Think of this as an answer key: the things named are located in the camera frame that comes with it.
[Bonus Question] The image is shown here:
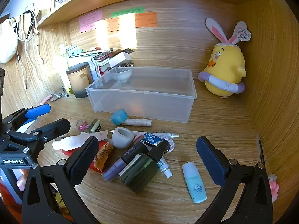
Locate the black chain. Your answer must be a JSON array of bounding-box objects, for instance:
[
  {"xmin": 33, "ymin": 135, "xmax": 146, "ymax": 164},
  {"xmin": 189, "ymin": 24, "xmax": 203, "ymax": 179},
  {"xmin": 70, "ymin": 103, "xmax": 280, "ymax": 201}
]
[{"xmin": 23, "ymin": 3, "xmax": 35, "ymax": 40}]

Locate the blue ink box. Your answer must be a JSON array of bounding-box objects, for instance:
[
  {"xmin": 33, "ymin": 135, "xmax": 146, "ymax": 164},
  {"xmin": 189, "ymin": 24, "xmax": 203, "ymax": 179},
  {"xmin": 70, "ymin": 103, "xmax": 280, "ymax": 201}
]
[{"xmin": 143, "ymin": 133, "xmax": 163, "ymax": 146}]

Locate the light blue bottle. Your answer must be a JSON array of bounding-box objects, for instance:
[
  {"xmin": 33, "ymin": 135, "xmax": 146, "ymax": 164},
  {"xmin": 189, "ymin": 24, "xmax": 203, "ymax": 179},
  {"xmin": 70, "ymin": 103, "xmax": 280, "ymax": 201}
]
[{"xmin": 182, "ymin": 162, "xmax": 207, "ymax": 204}]

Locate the stack of books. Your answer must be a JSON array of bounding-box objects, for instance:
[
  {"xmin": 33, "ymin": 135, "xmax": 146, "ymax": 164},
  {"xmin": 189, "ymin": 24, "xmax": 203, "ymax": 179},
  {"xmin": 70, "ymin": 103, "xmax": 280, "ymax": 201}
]
[{"xmin": 68, "ymin": 48, "xmax": 117, "ymax": 67}]

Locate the person's left forearm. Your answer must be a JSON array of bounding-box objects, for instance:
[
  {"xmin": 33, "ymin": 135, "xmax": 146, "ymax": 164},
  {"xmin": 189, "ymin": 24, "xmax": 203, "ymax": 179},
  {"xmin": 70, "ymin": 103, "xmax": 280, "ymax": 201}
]
[{"xmin": 0, "ymin": 183, "xmax": 22, "ymax": 215}]

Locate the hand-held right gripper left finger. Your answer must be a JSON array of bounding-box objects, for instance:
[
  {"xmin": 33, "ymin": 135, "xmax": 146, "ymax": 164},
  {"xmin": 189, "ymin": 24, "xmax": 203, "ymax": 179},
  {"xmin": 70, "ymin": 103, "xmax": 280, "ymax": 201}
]
[{"xmin": 22, "ymin": 136, "xmax": 100, "ymax": 224}]

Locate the dark green bottle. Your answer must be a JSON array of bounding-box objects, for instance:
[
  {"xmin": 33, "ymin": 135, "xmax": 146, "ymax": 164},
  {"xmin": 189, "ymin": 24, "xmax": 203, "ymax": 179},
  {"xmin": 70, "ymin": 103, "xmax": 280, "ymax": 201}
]
[{"xmin": 117, "ymin": 153, "xmax": 161, "ymax": 195}]

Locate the person's left hand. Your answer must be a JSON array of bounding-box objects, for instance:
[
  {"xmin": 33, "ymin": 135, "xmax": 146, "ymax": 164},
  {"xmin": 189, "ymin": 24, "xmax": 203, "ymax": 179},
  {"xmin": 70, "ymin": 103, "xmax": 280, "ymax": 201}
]
[{"xmin": 17, "ymin": 168, "xmax": 30, "ymax": 192}]

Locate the red envelope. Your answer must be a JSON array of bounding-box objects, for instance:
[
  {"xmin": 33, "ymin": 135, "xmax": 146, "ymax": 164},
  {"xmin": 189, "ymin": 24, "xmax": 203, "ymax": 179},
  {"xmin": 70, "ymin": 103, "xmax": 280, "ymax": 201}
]
[{"xmin": 62, "ymin": 145, "xmax": 101, "ymax": 172}]

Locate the blue tape roll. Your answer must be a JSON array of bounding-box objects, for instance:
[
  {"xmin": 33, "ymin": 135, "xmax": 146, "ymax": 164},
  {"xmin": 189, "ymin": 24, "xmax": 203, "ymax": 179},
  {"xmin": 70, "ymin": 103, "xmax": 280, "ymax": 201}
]
[{"xmin": 111, "ymin": 109, "xmax": 128, "ymax": 125}]

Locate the clear plastic box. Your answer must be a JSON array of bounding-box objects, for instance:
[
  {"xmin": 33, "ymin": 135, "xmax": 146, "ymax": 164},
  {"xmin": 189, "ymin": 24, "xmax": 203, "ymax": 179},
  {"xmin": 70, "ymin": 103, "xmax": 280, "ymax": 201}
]
[{"xmin": 85, "ymin": 66, "xmax": 197, "ymax": 123}]

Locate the green sticky note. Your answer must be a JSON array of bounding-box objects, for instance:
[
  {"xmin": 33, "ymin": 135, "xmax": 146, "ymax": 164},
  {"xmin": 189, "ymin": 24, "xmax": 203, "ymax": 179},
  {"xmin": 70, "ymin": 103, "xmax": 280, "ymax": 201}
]
[{"xmin": 110, "ymin": 6, "xmax": 145, "ymax": 18}]

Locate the white cardboard box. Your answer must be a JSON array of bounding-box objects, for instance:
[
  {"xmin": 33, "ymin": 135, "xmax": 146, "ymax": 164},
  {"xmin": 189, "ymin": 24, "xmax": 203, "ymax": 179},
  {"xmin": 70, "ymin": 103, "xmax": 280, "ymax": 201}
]
[{"xmin": 108, "ymin": 51, "xmax": 132, "ymax": 69}]

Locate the pink fluffy object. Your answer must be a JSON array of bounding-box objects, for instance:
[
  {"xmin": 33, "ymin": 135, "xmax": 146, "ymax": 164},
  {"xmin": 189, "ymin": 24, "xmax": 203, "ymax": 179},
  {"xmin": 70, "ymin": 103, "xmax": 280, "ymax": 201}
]
[{"xmin": 269, "ymin": 174, "xmax": 279, "ymax": 202}]

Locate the pale teal box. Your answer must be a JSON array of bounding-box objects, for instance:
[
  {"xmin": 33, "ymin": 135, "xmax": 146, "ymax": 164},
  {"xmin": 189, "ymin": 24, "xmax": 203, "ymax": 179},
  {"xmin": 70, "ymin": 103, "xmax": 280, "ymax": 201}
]
[{"xmin": 66, "ymin": 45, "xmax": 83, "ymax": 57}]

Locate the white fluffy bag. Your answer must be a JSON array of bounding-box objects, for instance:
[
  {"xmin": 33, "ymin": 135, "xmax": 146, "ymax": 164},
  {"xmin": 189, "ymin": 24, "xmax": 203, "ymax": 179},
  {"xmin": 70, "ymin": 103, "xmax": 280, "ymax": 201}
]
[{"xmin": 0, "ymin": 17, "xmax": 19, "ymax": 63}]

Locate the pink white braided rope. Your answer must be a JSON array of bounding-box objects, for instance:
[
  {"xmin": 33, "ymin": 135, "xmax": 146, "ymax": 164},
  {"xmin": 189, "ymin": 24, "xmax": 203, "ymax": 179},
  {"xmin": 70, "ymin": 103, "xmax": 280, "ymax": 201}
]
[{"xmin": 134, "ymin": 132, "xmax": 175, "ymax": 153}]

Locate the orange sticky note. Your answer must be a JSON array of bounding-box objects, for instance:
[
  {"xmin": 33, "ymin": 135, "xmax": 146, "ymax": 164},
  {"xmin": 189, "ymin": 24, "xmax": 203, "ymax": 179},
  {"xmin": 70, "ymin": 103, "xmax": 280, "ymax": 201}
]
[
  {"xmin": 109, "ymin": 17, "xmax": 122, "ymax": 32},
  {"xmin": 135, "ymin": 12, "xmax": 159, "ymax": 28}
]

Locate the pink sticky note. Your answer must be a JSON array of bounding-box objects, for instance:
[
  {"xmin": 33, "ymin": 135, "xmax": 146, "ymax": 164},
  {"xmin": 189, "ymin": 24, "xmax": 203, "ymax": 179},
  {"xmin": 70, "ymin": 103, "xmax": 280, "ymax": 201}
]
[{"xmin": 79, "ymin": 10, "xmax": 103, "ymax": 33}]

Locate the small white tube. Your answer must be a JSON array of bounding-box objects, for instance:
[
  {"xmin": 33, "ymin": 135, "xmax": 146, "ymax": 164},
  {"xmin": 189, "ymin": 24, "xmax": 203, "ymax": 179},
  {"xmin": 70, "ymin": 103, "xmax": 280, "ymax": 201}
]
[{"xmin": 157, "ymin": 157, "xmax": 173, "ymax": 178}]

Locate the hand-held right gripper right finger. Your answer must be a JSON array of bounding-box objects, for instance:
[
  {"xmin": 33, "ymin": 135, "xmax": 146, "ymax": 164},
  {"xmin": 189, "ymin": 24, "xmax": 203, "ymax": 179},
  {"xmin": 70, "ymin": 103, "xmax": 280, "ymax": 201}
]
[{"xmin": 196, "ymin": 136, "xmax": 274, "ymax": 224}]

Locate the pink pen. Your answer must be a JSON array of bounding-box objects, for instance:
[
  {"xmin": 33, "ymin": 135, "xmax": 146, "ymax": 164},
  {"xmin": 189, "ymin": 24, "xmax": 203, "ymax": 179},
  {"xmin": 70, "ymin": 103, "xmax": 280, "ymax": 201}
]
[{"xmin": 40, "ymin": 93, "xmax": 53, "ymax": 105}]

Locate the white printed pouch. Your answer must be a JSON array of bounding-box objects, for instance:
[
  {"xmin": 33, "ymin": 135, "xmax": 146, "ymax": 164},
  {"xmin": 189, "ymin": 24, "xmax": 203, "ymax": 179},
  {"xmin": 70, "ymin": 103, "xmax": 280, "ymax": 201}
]
[{"xmin": 91, "ymin": 56, "xmax": 100, "ymax": 83}]

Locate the white plastic bottle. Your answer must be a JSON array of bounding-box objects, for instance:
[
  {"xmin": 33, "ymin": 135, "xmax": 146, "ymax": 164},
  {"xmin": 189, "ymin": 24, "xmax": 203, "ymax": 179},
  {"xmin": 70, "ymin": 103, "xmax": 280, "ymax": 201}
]
[{"xmin": 52, "ymin": 136, "xmax": 87, "ymax": 151}]

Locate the yellow chick plush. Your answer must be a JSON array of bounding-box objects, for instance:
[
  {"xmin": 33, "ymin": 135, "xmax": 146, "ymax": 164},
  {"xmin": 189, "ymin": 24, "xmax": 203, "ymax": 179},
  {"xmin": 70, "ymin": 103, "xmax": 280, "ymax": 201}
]
[{"xmin": 198, "ymin": 17, "xmax": 252, "ymax": 98}]

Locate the brown lidded mug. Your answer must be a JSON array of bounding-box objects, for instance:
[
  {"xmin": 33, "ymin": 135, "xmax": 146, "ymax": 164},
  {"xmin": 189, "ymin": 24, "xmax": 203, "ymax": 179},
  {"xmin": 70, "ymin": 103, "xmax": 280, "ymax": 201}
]
[{"xmin": 65, "ymin": 62, "xmax": 92, "ymax": 98}]

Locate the white tape roll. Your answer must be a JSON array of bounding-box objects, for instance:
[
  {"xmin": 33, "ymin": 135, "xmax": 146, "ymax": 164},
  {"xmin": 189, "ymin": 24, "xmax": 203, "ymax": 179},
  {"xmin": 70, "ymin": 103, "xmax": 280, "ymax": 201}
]
[{"xmin": 111, "ymin": 127, "xmax": 134, "ymax": 149}]

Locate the purple tube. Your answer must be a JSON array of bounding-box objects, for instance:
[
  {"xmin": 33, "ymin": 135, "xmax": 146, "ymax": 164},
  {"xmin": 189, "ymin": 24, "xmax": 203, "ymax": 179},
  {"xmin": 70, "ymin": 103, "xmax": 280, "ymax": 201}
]
[{"xmin": 101, "ymin": 159, "xmax": 128, "ymax": 181}]

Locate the pale green dotted block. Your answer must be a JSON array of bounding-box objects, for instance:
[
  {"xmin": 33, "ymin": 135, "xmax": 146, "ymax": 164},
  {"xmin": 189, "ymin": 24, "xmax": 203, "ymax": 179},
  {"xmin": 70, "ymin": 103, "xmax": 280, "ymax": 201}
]
[{"xmin": 88, "ymin": 119, "xmax": 101, "ymax": 132}]

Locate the black script tube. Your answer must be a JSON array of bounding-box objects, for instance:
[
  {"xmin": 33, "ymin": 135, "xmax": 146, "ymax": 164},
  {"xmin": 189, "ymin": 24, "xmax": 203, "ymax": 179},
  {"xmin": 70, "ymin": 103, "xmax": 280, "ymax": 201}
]
[{"xmin": 121, "ymin": 141, "xmax": 146, "ymax": 165}]

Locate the white cosmetic tube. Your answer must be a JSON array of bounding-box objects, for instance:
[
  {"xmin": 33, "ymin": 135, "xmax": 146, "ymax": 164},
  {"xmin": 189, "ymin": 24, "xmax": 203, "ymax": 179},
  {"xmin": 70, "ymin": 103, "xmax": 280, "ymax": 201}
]
[{"xmin": 123, "ymin": 119, "xmax": 152, "ymax": 126}]

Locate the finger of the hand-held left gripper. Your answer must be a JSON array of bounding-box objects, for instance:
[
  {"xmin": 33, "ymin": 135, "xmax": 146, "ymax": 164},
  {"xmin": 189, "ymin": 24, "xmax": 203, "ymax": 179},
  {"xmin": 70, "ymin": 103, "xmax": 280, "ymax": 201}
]
[
  {"xmin": 7, "ymin": 119, "xmax": 71, "ymax": 145},
  {"xmin": 2, "ymin": 104, "xmax": 51, "ymax": 131}
]

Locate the orange snack packet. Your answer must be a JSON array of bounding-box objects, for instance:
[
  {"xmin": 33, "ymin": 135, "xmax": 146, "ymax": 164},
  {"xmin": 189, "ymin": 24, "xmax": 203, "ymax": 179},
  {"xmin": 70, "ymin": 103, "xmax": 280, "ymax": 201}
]
[{"xmin": 93, "ymin": 142, "xmax": 115, "ymax": 173}]

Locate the glass bowl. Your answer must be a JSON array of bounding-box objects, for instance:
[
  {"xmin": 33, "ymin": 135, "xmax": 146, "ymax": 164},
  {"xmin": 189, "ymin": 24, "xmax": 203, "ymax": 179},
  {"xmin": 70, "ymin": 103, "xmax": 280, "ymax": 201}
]
[{"xmin": 110, "ymin": 67, "xmax": 134, "ymax": 84}]

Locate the white fruit printed carton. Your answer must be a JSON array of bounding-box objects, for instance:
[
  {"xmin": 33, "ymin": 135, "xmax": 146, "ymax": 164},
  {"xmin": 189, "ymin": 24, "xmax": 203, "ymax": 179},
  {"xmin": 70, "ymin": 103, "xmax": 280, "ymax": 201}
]
[{"xmin": 97, "ymin": 62, "xmax": 110, "ymax": 77}]

